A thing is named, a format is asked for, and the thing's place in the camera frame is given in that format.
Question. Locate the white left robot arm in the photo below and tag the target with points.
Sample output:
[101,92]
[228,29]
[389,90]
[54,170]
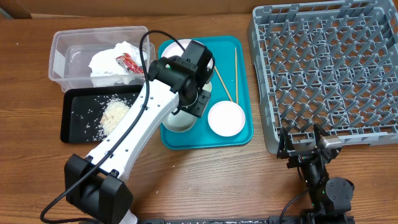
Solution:
[96,184]

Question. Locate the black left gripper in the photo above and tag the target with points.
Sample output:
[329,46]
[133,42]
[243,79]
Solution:
[199,107]

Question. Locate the red snack wrapper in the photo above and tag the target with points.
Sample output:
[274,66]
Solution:
[127,62]

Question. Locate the white empty bowl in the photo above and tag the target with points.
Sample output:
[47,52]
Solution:
[226,118]

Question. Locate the white bowl with rice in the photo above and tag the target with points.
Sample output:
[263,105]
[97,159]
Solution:
[179,123]

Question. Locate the clear plastic bin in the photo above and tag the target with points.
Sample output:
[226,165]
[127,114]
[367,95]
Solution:
[72,51]

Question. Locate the pile of rice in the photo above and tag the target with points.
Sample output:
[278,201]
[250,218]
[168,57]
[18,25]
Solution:
[113,115]

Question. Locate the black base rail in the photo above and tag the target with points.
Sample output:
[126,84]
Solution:
[269,220]

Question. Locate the white napkin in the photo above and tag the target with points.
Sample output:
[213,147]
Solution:
[105,70]

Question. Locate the black plastic tray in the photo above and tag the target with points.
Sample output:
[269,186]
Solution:
[73,93]

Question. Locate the white round plate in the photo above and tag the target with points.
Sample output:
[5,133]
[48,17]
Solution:
[174,49]

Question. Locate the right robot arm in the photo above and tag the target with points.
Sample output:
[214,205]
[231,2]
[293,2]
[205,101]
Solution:
[330,197]

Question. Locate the grey dishwasher rack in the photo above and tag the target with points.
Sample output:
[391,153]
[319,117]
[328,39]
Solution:
[331,63]

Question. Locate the cream paper cup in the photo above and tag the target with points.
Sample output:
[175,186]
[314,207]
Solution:
[207,87]

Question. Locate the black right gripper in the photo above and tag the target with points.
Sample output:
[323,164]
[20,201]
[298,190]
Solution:
[286,151]

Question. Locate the wooden chopstick left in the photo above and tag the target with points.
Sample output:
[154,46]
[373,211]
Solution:
[223,84]

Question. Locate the teal serving tray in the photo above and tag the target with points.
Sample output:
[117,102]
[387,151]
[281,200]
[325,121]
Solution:
[201,135]

